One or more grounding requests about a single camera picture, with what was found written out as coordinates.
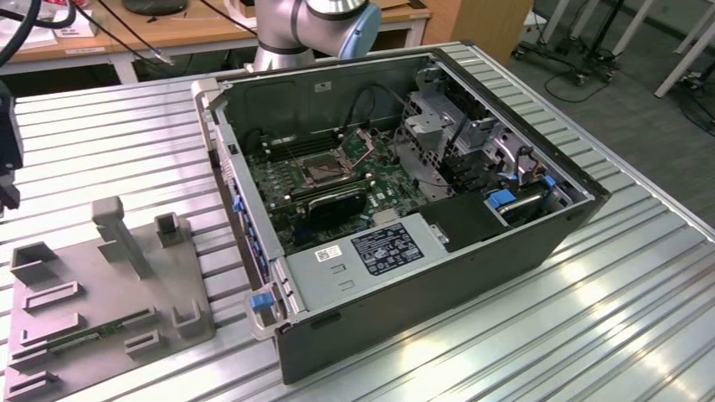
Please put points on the small blue clip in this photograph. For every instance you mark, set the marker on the small blue clip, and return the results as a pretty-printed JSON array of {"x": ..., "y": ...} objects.
[{"x": 546, "y": 183}]

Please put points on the white desk frame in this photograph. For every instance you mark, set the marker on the white desk frame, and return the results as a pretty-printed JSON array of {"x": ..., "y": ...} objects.
[{"x": 634, "y": 25}]

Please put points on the wooden cabinet panel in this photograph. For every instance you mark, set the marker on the wooden cabinet panel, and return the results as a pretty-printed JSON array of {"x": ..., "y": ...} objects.
[{"x": 486, "y": 25}]

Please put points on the black air shroud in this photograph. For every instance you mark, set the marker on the black air shroud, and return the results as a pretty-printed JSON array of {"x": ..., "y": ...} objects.
[{"x": 458, "y": 222}]

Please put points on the blue case latch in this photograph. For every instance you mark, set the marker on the blue case latch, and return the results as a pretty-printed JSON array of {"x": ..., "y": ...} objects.
[{"x": 262, "y": 302}]

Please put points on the white label sticker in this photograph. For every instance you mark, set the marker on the white label sticker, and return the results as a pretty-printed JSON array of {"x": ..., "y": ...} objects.
[{"x": 322, "y": 86}]

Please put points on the CPU socket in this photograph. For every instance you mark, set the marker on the CPU socket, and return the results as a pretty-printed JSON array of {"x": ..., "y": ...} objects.
[{"x": 325, "y": 167}]

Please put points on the silver finned heatsink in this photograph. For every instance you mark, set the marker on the silver finned heatsink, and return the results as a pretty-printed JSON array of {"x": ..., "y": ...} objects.
[{"x": 386, "y": 216}]

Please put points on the grey power supply unit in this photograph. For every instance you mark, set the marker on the grey power supply unit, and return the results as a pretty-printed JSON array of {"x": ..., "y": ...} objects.
[{"x": 335, "y": 272}]

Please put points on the wooden desk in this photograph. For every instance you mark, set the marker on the wooden desk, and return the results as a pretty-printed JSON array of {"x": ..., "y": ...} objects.
[{"x": 185, "y": 29}]

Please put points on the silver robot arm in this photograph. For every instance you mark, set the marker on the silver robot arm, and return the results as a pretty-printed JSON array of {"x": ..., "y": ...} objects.
[{"x": 291, "y": 25}]

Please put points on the green motherboard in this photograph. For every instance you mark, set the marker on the green motherboard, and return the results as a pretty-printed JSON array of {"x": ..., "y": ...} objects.
[{"x": 386, "y": 184}]

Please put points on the grey parts rack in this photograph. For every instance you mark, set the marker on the grey parts rack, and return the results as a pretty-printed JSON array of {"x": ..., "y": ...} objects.
[{"x": 113, "y": 293}]

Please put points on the open PC case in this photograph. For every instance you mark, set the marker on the open PC case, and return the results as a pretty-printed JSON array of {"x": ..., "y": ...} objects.
[{"x": 391, "y": 335}]

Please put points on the white table leg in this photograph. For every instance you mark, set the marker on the white table leg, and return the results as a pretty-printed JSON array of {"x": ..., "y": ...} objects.
[{"x": 682, "y": 54}]

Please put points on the blue expansion card latch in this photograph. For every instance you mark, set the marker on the blue expansion card latch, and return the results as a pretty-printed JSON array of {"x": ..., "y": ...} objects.
[{"x": 235, "y": 204}]

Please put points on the metal drive cage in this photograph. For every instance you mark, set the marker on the metal drive cage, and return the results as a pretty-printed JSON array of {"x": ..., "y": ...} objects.
[{"x": 430, "y": 125}]

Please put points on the black wheeled stand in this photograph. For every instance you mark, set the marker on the black wheeled stand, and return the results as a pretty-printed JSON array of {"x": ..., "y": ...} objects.
[{"x": 593, "y": 56}]

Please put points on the white box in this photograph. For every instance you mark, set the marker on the white box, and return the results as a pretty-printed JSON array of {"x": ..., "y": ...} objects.
[{"x": 73, "y": 28}]

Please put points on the black graphics card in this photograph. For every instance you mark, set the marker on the black graphics card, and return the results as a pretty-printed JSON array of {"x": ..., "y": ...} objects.
[{"x": 335, "y": 207}]

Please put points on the green RAM stick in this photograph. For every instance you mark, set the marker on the green RAM stick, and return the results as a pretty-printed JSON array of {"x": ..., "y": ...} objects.
[{"x": 106, "y": 329}]

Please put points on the blue disk carrier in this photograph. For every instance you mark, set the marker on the blue disk carrier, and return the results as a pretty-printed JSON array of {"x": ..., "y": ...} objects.
[{"x": 499, "y": 201}]

